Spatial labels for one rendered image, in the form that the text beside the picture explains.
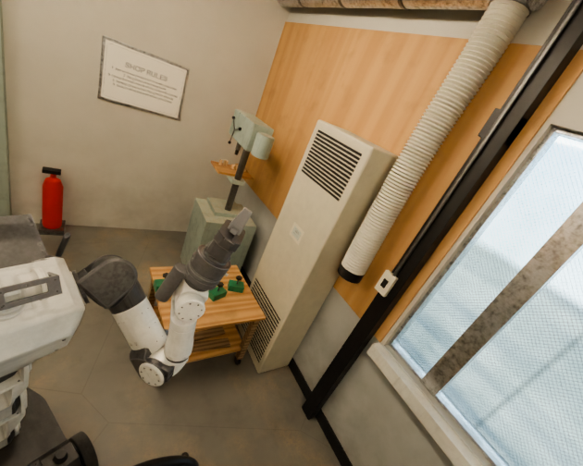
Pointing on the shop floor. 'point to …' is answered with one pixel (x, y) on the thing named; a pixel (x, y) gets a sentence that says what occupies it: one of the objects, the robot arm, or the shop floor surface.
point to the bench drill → (263, 140)
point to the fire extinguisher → (52, 204)
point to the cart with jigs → (216, 315)
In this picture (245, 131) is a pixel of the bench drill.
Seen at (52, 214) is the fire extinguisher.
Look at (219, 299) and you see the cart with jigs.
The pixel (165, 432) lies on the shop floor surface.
